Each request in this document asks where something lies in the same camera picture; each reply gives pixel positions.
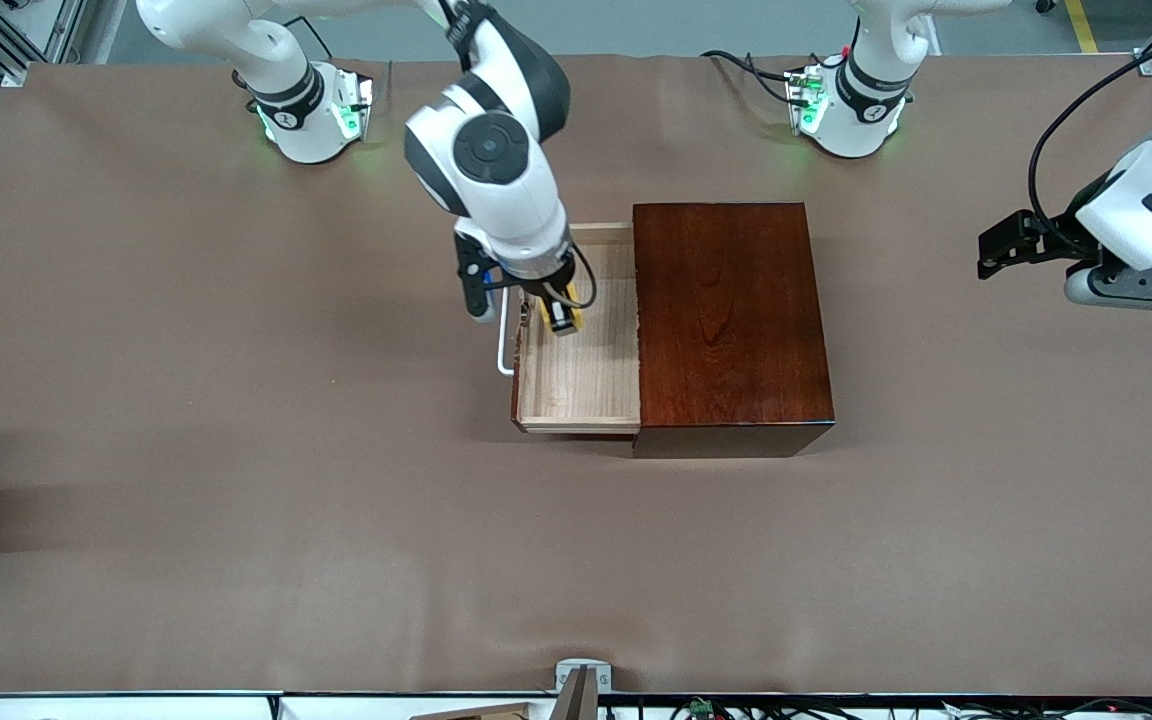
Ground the light wood drawer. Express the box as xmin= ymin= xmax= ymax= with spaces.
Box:
xmin=498 ymin=222 xmax=643 ymax=436

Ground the dark brown wooden cabinet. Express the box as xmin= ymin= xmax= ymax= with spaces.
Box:
xmin=632 ymin=201 xmax=836 ymax=460

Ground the large table cover sheet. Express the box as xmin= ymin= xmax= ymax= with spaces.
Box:
xmin=0 ymin=52 xmax=1152 ymax=698

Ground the flat tan wooden piece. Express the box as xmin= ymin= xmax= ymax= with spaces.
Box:
xmin=409 ymin=702 xmax=537 ymax=720

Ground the white table edge strip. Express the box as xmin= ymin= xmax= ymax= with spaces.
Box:
xmin=0 ymin=691 xmax=1152 ymax=720

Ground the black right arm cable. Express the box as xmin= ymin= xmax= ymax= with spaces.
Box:
xmin=556 ymin=243 xmax=598 ymax=311

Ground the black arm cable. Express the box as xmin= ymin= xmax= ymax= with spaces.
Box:
xmin=556 ymin=243 xmax=598 ymax=311
xmin=1028 ymin=28 xmax=1152 ymax=253

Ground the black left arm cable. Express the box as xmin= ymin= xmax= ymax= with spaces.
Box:
xmin=1028 ymin=28 xmax=1152 ymax=253

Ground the black left base cable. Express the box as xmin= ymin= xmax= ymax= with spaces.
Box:
xmin=700 ymin=50 xmax=822 ymax=109

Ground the black base cable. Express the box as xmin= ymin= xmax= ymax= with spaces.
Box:
xmin=309 ymin=15 xmax=353 ymax=63
xmin=700 ymin=50 xmax=822 ymax=109

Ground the black right base cable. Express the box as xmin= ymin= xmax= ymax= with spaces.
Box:
xmin=309 ymin=15 xmax=353 ymax=63

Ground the small metal clamp bracket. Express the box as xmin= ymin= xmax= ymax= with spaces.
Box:
xmin=555 ymin=658 xmax=613 ymax=693

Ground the grey wedge-shaped mount post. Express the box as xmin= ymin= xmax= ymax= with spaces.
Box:
xmin=548 ymin=665 xmax=599 ymax=720

